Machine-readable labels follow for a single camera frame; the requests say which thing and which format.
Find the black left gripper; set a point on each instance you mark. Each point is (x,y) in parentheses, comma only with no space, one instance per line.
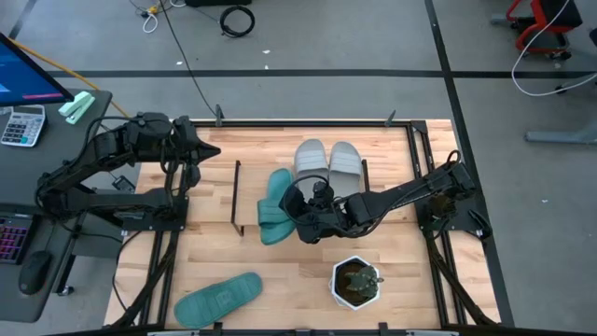
(186,137)

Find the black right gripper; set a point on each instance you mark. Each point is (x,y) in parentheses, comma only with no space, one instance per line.
(326,224)

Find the green rubber slide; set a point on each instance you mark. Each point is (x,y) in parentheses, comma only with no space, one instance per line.
(214,301)
(275,200)

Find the grey rubber slide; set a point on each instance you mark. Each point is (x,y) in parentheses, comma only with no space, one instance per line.
(310,158)
(345,163)

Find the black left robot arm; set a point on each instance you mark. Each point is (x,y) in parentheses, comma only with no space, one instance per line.
(116,200)

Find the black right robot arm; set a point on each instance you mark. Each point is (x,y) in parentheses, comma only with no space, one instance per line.
(406,191)

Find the wooden shelf black metal legs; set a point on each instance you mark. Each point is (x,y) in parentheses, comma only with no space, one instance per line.
(252,196)

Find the black power adapter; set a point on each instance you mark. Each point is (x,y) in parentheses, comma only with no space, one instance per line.
(123,183)

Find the white plant pot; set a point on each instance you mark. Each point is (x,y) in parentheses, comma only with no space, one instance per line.
(344,291)

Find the green succulent plant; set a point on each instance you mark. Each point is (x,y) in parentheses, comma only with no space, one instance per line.
(364,280)

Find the mint green stapler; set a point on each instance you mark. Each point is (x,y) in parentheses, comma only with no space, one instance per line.
(77,107)

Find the black box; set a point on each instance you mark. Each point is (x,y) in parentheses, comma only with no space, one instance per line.
(217,2)

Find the yellow connector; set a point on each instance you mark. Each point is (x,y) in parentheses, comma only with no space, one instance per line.
(152,9)

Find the grey calculator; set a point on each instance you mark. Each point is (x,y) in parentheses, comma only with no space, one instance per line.
(23,125)

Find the black desk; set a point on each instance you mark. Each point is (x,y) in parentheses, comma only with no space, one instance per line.
(18,172)

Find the blue screen monitor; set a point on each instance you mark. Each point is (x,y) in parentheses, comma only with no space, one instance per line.
(23,74)

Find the black computer mouse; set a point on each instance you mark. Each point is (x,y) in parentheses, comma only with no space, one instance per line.
(35,273)

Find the backlit black keyboard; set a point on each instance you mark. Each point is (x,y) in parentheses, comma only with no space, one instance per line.
(11,238)

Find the grey desk foot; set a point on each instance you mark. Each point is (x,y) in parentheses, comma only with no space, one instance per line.
(559,137)

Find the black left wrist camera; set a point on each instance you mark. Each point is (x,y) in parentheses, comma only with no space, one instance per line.
(192,175)

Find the grey metal bracket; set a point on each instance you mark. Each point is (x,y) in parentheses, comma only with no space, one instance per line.
(219,116)
(390,117)

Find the black aluminium table frame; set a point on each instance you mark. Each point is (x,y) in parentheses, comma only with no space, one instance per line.
(298,124)

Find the red frame cart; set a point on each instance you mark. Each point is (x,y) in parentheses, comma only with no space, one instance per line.
(559,11)

